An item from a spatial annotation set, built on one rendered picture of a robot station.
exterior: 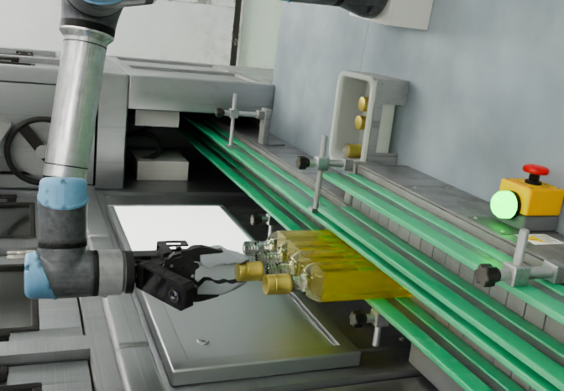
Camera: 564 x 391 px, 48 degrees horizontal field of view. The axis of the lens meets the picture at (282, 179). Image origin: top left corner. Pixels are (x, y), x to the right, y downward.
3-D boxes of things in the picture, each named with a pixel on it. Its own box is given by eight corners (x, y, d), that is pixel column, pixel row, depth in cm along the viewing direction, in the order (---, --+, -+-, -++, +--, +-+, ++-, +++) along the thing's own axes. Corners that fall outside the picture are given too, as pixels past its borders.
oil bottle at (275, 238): (354, 252, 137) (261, 256, 129) (357, 227, 135) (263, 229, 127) (367, 263, 132) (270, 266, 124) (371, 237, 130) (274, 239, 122)
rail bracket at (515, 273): (549, 274, 87) (468, 278, 82) (560, 223, 85) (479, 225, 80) (571, 286, 83) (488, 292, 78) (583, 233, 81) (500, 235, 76)
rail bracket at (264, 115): (279, 148, 204) (211, 145, 195) (284, 96, 200) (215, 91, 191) (284, 151, 200) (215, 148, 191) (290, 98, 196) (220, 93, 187)
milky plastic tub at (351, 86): (357, 160, 162) (326, 159, 159) (369, 71, 157) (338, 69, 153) (393, 178, 146) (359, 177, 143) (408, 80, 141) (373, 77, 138)
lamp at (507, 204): (498, 213, 103) (483, 213, 102) (503, 187, 102) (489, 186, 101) (518, 222, 99) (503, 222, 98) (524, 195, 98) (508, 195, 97)
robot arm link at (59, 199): (37, 175, 107) (36, 241, 108) (37, 178, 97) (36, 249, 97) (86, 176, 110) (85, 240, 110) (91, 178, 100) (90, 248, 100)
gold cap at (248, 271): (256, 276, 115) (232, 277, 113) (258, 258, 114) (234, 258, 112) (263, 284, 112) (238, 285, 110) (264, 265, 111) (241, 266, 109)
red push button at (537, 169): (514, 182, 102) (518, 162, 102) (533, 182, 104) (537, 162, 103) (531, 189, 99) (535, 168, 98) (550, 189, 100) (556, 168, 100)
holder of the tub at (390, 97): (357, 180, 163) (329, 179, 160) (372, 72, 157) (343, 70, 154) (390, 200, 148) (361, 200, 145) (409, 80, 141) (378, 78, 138)
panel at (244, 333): (221, 212, 194) (107, 213, 182) (222, 203, 194) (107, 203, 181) (359, 367, 114) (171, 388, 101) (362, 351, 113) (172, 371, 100)
